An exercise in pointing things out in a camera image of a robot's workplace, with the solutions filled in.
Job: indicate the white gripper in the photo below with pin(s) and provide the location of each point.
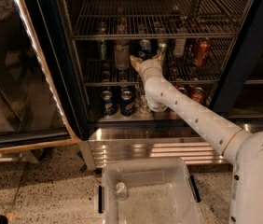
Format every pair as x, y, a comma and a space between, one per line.
149, 65

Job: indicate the blue pepsi can shelf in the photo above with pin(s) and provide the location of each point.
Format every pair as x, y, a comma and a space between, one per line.
144, 49

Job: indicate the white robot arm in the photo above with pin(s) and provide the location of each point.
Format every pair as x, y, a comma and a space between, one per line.
244, 150

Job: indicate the green sprite can middle shelf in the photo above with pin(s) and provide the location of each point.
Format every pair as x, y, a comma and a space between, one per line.
162, 47

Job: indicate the white can middle shelf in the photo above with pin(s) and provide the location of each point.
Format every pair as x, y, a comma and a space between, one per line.
179, 47

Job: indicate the blue pepsi can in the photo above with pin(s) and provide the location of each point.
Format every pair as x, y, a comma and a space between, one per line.
126, 103
108, 103

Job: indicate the white green can bottom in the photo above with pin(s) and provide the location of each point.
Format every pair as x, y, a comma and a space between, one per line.
143, 105

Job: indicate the green can middle shelf left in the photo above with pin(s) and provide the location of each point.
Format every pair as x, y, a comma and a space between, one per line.
101, 43

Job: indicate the red coke can middle shelf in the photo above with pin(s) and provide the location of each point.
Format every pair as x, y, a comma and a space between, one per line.
201, 51

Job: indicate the orange can bottom right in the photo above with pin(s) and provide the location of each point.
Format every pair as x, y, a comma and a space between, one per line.
198, 95

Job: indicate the blue pepsi can bottom left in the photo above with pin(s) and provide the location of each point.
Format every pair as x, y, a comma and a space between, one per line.
108, 103

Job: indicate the stainless steel fridge base grille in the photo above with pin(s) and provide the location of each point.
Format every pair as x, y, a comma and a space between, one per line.
108, 145

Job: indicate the glass fridge door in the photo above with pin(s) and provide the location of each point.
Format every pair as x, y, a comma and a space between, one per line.
32, 103

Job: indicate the clear plastic water bottle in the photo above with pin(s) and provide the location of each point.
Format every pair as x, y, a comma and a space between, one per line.
121, 49

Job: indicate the clear plastic storage bin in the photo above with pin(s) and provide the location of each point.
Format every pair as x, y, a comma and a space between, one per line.
160, 191

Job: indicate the clear glass jar in bin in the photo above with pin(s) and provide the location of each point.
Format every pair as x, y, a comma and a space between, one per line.
121, 191

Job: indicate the middle wire shelf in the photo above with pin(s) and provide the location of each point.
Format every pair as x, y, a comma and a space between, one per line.
100, 73

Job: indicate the wire shelf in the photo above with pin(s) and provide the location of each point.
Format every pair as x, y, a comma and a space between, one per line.
133, 19
100, 73

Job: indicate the upper wire shelf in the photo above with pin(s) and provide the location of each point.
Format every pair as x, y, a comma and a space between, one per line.
133, 19

